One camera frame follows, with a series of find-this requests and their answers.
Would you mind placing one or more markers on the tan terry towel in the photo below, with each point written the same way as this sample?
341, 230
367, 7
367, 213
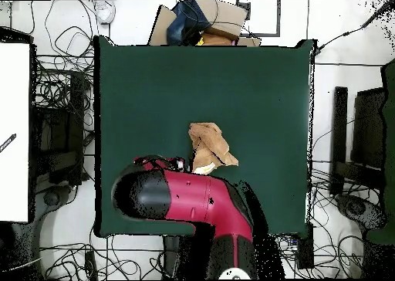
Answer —
209, 142

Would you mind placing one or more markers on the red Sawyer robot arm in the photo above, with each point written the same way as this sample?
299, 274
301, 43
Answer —
191, 197

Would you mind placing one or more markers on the dark green table cloth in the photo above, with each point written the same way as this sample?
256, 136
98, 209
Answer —
154, 108

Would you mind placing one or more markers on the black equipment cart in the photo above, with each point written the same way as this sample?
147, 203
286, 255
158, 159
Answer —
58, 132

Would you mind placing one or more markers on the brown folded garment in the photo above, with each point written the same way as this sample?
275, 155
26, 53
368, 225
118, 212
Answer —
216, 40

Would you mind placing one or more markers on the black power strip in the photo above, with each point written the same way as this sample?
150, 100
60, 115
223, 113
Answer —
90, 265

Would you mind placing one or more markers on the blue jeans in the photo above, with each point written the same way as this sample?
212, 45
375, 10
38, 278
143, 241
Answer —
182, 24

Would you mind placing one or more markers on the black box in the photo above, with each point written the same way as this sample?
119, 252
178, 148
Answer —
305, 253

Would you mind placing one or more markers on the brown cardboard box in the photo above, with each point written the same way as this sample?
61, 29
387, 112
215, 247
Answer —
228, 15

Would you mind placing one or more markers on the white shoe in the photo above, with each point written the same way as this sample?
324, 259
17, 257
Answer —
105, 10

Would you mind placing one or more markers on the black label strip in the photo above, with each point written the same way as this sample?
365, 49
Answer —
7, 142

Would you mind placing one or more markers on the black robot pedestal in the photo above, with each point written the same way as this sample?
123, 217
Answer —
171, 256

